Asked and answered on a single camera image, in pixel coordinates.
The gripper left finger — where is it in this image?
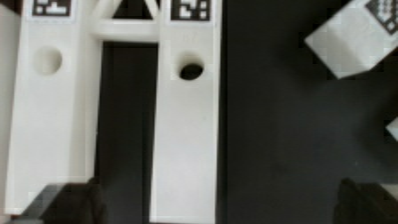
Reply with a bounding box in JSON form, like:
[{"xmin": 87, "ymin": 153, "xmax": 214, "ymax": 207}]
[{"xmin": 7, "ymin": 178, "xmax": 108, "ymax": 224}]

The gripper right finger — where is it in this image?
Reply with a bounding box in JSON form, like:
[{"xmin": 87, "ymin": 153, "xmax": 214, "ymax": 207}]
[{"xmin": 334, "ymin": 179, "xmax": 398, "ymax": 224}]

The white chair back frame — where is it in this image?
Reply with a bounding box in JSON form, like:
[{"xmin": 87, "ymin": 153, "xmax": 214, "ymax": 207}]
[{"xmin": 3, "ymin": 0, "xmax": 222, "ymax": 224}]

